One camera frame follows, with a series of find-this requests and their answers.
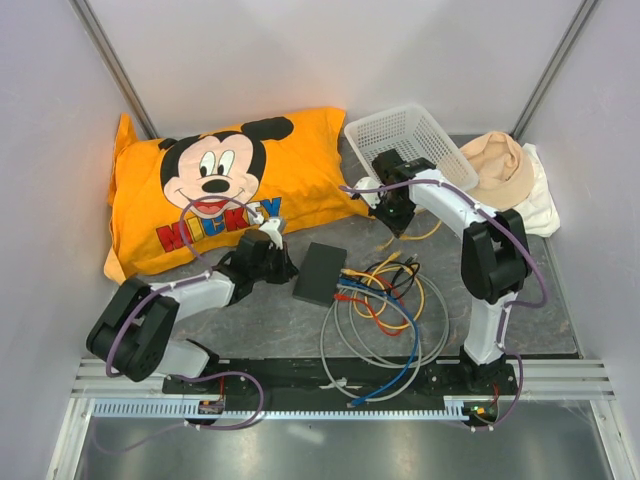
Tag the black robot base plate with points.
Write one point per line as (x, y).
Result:
(301, 384)

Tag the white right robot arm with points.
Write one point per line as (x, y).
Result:
(493, 248)

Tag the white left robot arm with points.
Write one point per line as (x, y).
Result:
(133, 334)

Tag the white plastic mesh basket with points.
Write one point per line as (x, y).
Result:
(413, 132)

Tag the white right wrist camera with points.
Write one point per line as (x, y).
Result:
(366, 189)

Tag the peach folded cloth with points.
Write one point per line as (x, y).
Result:
(505, 172)

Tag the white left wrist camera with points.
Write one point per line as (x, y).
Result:
(274, 228)

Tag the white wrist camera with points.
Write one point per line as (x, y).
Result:
(274, 228)
(366, 189)

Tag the orange Mickey Mouse pillow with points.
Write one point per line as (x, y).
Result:
(171, 198)

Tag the white crumpled cloth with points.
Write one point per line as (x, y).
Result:
(538, 210)

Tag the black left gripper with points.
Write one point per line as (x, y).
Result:
(287, 270)

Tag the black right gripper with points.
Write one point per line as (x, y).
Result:
(397, 225)

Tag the black network switch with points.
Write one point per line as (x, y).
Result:
(319, 274)

